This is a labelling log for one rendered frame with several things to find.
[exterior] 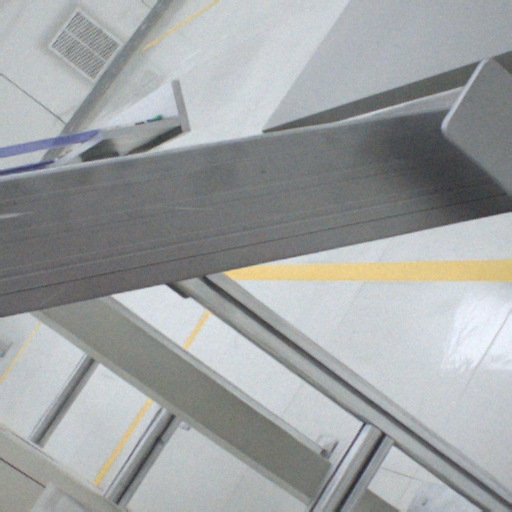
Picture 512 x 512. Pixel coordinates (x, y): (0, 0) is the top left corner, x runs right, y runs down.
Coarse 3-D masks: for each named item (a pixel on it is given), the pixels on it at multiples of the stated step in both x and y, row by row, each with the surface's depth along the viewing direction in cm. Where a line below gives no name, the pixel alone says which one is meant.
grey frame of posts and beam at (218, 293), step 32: (192, 288) 126; (224, 288) 128; (224, 320) 130; (256, 320) 130; (288, 352) 130; (320, 352) 132; (320, 384) 132; (352, 384) 133; (352, 416) 137; (384, 416) 136; (416, 448) 137; (448, 448) 138; (448, 480) 139; (480, 480) 140
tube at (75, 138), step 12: (144, 120) 136; (156, 120) 137; (84, 132) 133; (96, 132) 133; (24, 144) 129; (36, 144) 130; (48, 144) 131; (60, 144) 131; (72, 144) 133; (0, 156) 128
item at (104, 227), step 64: (320, 128) 55; (384, 128) 56; (0, 192) 49; (64, 192) 50; (128, 192) 51; (192, 192) 52; (256, 192) 54; (320, 192) 55; (384, 192) 56; (448, 192) 58; (0, 256) 49; (64, 256) 50; (128, 256) 51; (192, 256) 52; (256, 256) 54
